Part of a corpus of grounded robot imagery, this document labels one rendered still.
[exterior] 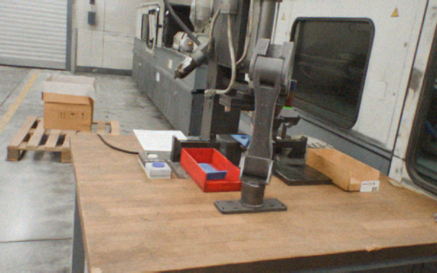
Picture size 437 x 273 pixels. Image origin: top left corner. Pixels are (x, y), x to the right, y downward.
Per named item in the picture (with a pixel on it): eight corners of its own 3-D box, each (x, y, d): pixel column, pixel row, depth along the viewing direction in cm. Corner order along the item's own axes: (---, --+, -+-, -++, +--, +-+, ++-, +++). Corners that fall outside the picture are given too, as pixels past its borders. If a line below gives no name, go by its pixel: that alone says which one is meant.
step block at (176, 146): (172, 162, 146) (174, 137, 144) (170, 159, 149) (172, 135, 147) (190, 162, 149) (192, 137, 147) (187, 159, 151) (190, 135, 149)
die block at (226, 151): (223, 165, 150) (226, 144, 148) (214, 156, 159) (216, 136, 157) (272, 164, 158) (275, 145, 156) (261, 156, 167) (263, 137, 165)
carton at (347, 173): (346, 194, 138) (350, 172, 136) (304, 168, 160) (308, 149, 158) (377, 193, 143) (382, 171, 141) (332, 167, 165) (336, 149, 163)
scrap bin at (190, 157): (203, 193, 122) (206, 173, 121) (179, 164, 145) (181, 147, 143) (240, 191, 127) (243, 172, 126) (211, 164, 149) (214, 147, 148)
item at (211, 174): (206, 181, 130) (208, 172, 130) (187, 165, 143) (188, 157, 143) (226, 180, 134) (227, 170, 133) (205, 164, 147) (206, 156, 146)
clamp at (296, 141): (266, 159, 163) (270, 134, 161) (262, 156, 166) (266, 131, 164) (299, 159, 169) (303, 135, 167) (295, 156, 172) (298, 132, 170)
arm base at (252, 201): (215, 176, 114) (225, 185, 108) (279, 175, 121) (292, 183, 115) (212, 204, 116) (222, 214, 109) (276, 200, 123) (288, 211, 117)
